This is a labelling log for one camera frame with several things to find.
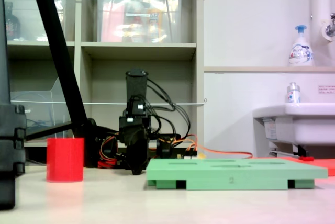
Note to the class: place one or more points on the small red clip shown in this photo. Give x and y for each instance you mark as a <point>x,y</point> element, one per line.
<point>306,158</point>

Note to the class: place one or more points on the small controller circuit board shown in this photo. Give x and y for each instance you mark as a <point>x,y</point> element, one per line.
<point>189,154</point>

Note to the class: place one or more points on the small white bottle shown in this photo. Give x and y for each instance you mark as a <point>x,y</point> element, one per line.
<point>293,95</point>

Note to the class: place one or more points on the pink package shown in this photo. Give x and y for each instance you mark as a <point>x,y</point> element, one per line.
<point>111,25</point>

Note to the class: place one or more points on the green shape sorting board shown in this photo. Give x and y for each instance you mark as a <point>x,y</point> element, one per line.
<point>209,174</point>

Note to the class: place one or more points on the dark glass bottle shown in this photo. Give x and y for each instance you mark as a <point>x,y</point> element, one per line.
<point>11,25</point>

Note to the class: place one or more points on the red octagonal pillar block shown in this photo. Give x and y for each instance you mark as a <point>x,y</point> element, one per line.
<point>65,159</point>

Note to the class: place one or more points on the wall notice sticker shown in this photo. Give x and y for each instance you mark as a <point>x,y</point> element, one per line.
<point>327,89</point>

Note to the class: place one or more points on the metal faucet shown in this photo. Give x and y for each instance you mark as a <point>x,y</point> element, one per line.
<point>330,29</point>

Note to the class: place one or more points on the large clear storage bin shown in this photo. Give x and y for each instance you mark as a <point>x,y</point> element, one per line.
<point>172,25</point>

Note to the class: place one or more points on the low clear storage bin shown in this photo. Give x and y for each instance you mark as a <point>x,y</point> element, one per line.
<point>39,109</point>

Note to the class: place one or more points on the beige shelf unit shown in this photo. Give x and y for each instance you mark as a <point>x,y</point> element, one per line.
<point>138,47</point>

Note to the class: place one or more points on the white sink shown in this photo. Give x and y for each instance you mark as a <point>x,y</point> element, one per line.
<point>308,124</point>

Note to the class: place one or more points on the black tripod brace bar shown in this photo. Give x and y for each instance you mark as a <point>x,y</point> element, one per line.
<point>47,131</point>

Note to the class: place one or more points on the white pump soap bottle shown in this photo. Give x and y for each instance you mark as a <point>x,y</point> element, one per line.
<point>301,54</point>

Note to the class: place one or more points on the orange spray bottle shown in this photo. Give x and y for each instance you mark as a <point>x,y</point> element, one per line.
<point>154,25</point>

